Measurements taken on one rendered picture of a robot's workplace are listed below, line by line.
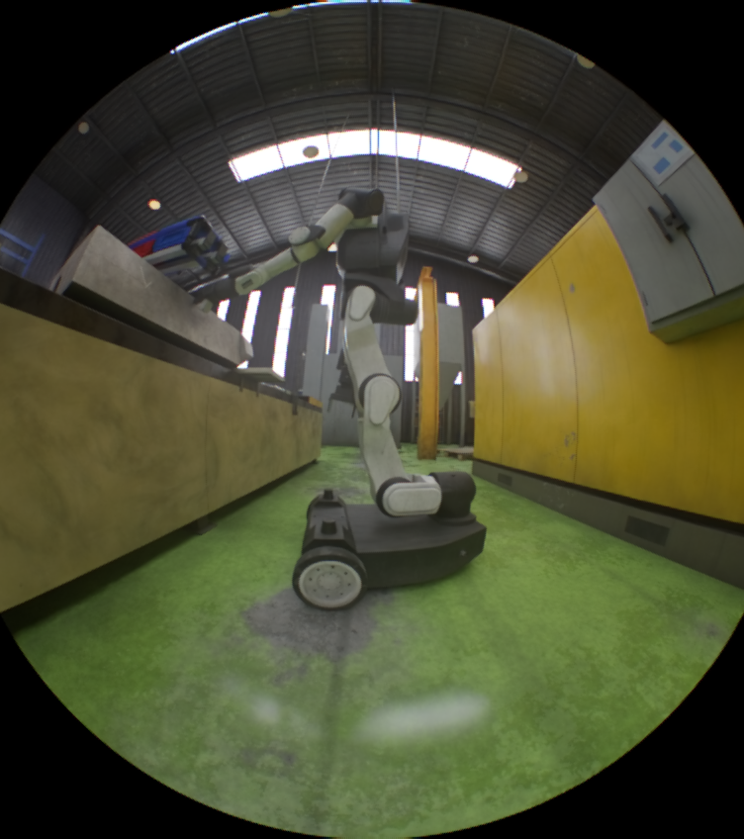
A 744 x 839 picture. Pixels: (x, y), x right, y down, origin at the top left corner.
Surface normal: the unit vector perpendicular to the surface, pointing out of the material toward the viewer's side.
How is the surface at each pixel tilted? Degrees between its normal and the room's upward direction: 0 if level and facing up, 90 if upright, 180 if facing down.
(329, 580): 90
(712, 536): 90
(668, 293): 90
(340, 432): 90
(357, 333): 112
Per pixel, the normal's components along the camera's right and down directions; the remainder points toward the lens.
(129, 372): 1.00, 0.04
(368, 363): 0.18, -0.03
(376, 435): 0.08, 0.39
